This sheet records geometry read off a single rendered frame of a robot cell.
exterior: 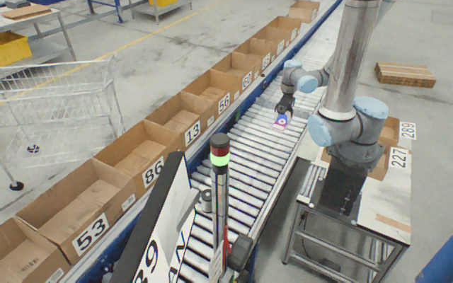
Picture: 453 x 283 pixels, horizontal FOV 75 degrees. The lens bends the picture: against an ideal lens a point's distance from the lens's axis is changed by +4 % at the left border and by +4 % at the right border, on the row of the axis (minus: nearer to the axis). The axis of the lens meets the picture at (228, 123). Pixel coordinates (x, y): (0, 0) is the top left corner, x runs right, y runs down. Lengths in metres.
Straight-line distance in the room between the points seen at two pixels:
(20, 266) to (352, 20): 1.62
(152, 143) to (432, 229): 2.33
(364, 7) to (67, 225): 1.54
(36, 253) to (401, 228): 1.77
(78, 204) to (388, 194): 1.74
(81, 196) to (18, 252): 0.33
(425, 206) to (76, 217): 2.74
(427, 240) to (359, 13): 2.19
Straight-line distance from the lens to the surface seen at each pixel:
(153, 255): 0.75
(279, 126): 1.68
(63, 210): 1.73
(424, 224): 3.04
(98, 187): 1.75
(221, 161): 0.74
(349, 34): 1.13
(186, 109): 2.17
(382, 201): 1.97
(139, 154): 1.86
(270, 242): 2.49
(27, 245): 1.68
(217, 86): 2.42
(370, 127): 1.40
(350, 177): 1.59
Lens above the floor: 2.13
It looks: 38 degrees down
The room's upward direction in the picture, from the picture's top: 1 degrees clockwise
